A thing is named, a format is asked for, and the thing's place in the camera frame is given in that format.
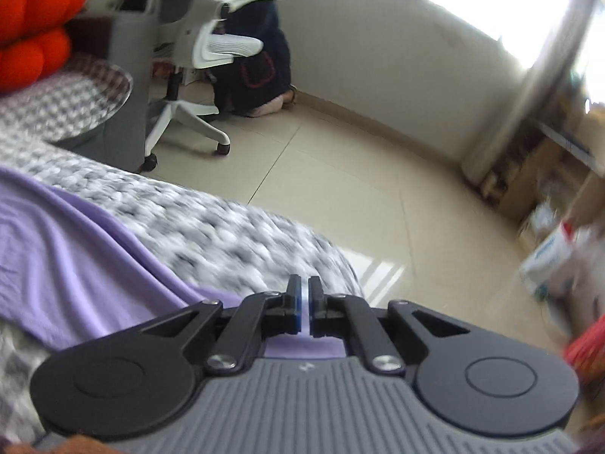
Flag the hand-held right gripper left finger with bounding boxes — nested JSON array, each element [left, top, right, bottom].
[[139, 274, 304, 375]]

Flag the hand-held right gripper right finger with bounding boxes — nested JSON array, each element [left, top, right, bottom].
[[307, 275, 470, 375]]

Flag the lilac pants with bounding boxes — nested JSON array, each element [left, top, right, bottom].
[[0, 165, 348, 360]]

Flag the grey checkered quilted blanket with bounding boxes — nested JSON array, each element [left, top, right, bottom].
[[0, 54, 365, 445]]

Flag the white paper bag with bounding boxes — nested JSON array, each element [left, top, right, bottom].
[[520, 220, 582, 301]]

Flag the wooden shelf unit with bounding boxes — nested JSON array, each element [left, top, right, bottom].
[[482, 99, 605, 237]]

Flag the white mesh office chair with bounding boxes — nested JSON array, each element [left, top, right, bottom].
[[142, 0, 287, 157]]

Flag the red bag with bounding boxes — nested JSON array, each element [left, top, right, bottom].
[[565, 314, 605, 384]]

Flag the dark grey sofa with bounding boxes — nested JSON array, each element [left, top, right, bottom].
[[52, 12, 157, 173]]

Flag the pale patterned curtain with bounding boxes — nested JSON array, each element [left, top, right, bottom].
[[461, 0, 601, 185]]

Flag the orange pumpkin cushion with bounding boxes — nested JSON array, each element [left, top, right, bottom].
[[0, 28, 73, 93], [0, 0, 90, 48]]

